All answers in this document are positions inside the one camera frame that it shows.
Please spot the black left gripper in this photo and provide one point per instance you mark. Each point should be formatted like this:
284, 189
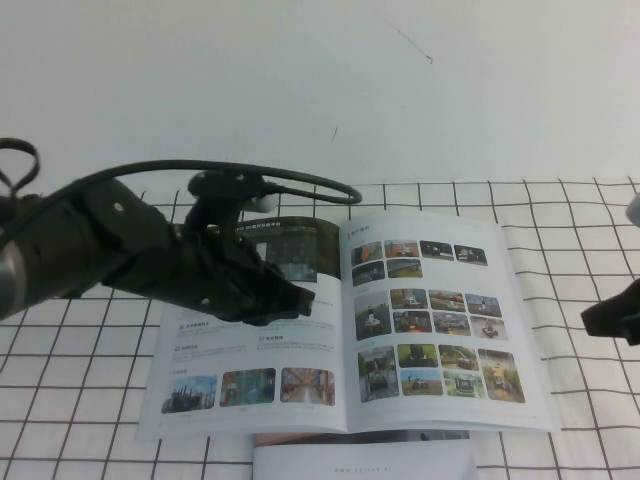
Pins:
225, 280

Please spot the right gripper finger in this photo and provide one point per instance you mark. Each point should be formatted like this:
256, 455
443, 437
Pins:
631, 337
607, 315

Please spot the brochure book with photos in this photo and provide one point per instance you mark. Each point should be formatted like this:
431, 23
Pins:
440, 330

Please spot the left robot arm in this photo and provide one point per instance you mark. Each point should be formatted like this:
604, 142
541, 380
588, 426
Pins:
75, 245

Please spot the white closed brochure booklet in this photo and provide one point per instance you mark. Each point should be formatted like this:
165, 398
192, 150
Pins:
360, 457

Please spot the white black-grid tablecloth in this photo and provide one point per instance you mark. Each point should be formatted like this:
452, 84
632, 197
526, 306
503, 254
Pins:
75, 380

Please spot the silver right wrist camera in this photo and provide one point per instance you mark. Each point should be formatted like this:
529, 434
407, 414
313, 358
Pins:
634, 207

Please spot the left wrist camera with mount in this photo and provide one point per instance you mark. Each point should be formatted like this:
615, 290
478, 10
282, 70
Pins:
220, 195

